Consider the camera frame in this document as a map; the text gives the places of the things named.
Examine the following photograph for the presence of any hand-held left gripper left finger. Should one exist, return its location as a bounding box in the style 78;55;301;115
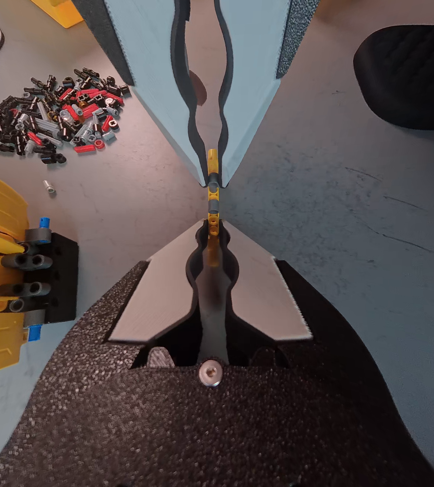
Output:
107;220;209;345

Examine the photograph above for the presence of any yellow lego robot model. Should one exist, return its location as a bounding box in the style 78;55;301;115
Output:
0;164;80;379

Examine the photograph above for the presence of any person's right hand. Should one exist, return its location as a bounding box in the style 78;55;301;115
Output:
188;69;207;107

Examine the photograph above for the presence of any long yellow lego beam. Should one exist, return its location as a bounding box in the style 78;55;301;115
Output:
206;149;221;267

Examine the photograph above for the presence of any yellow bin with small parts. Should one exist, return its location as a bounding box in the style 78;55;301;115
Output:
30;0;84;28

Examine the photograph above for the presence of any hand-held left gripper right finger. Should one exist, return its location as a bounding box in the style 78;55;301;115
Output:
219;220;314;343

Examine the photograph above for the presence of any pile of lego pins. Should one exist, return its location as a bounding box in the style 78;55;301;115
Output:
0;68;132;166

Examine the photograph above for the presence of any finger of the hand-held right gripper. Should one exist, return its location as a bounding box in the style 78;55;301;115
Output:
214;0;291;189
105;0;208;188

